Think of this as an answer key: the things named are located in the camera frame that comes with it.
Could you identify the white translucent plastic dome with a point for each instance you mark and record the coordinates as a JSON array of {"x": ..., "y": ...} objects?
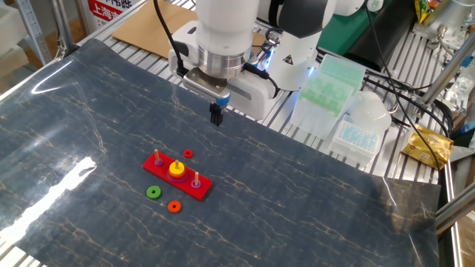
[{"x": 371, "y": 109}]

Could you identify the green pipette tip box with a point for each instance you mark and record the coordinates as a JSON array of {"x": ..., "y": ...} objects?
[{"x": 326, "y": 96}]

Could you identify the white storage box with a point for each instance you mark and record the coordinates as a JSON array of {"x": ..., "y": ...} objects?
[{"x": 11, "y": 29}]

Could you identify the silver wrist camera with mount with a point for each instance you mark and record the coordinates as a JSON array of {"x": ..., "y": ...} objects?
[{"x": 204, "y": 87}]

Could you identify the dark blue marbled mat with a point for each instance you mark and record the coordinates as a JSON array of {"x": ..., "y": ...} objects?
[{"x": 297, "y": 204}]

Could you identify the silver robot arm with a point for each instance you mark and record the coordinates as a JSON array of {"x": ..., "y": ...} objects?
[{"x": 452, "y": 18}]

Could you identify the blue pipette tip box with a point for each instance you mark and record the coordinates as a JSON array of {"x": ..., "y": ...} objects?
[{"x": 354, "y": 142}]

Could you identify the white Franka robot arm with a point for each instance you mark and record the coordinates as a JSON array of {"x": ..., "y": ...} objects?
[{"x": 297, "y": 59}]

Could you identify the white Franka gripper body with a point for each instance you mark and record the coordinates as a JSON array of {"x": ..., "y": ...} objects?
[{"x": 256, "y": 100}]

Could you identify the brown cardboard sheet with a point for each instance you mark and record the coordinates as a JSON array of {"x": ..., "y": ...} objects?
[{"x": 148, "y": 26}]

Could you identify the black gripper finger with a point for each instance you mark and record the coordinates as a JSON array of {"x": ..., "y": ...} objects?
[
  {"x": 220, "y": 116},
  {"x": 213, "y": 115}
]

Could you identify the red white sign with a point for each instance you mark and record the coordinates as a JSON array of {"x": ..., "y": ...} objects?
[{"x": 105, "y": 11}]

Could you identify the gold foil snack packet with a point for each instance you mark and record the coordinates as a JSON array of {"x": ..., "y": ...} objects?
[{"x": 426, "y": 146}]

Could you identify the green board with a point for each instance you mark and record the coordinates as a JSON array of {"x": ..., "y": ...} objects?
[{"x": 341, "y": 33}]

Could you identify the black sheet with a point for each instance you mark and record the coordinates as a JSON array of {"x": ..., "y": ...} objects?
[{"x": 389, "y": 33}]

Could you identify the red Hanoi base with pegs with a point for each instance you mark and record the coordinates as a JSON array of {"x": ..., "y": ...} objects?
[{"x": 168, "y": 181}]

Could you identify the yellow red snack packet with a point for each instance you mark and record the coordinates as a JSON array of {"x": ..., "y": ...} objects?
[{"x": 425, "y": 9}]

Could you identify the perforated metal shelf bracket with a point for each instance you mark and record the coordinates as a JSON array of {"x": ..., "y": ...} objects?
[{"x": 33, "y": 33}]

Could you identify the aluminium profile post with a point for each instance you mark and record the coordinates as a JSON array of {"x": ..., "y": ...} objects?
[{"x": 449, "y": 72}]

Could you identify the aluminium profile beam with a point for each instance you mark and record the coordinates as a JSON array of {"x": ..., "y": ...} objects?
[{"x": 456, "y": 213}]

